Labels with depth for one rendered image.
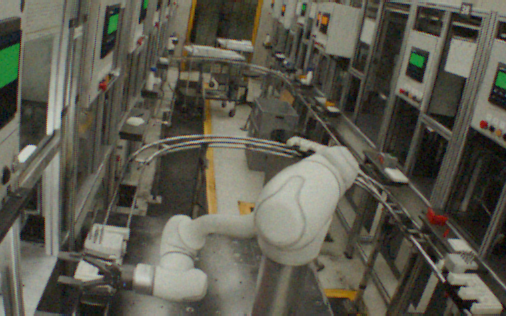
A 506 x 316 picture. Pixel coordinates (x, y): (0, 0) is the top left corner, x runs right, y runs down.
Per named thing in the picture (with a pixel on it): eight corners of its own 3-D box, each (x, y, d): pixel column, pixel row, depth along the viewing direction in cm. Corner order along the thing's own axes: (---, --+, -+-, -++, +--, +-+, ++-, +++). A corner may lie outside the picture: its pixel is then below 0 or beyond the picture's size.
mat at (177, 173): (221, 257, 336) (221, 255, 336) (139, 247, 326) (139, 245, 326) (208, 82, 879) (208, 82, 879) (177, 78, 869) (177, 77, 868)
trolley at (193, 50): (181, 114, 651) (191, 46, 619) (170, 103, 697) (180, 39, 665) (238, 118, 690) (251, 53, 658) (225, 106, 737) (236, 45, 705)
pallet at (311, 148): (284, 152, 332) (287, 139, 328) (291, 148, 344) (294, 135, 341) (333, 169, 319) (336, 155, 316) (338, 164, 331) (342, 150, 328)
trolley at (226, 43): (248, 102, 790) (260, 45, 757) (215, 98, 772) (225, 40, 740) (238, 90, 865) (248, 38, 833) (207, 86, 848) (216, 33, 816)
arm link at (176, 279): (152, 305, 133) (156, 269, 142) (204, 311, 135) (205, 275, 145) (153, 286, 126) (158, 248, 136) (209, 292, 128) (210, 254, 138)
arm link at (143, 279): (156, 259, 136) (136, 257, 135) (154, 277, 127) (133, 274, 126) (154, 284, 139) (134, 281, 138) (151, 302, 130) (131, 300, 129)
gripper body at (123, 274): (135, 282, 137) (105, 278, 135) (137, 259, 134) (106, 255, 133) (132, 297, 130) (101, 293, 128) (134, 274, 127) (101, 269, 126)
